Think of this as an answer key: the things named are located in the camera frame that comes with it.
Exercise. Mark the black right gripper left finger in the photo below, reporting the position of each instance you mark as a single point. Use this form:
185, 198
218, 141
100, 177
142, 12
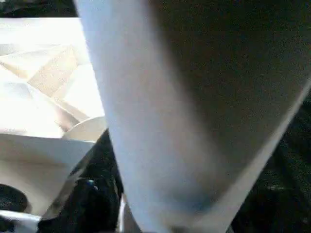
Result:
87, 199

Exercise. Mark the white plastic table leg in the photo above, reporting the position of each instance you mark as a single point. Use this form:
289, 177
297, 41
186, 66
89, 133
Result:
194, 107

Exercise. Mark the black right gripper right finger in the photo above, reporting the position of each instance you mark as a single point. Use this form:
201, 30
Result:
282, 208

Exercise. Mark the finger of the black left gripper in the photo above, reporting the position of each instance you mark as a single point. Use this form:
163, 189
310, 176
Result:
10, 198

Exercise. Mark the white plastic table top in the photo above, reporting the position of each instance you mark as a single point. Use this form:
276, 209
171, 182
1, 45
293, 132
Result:
39, 87

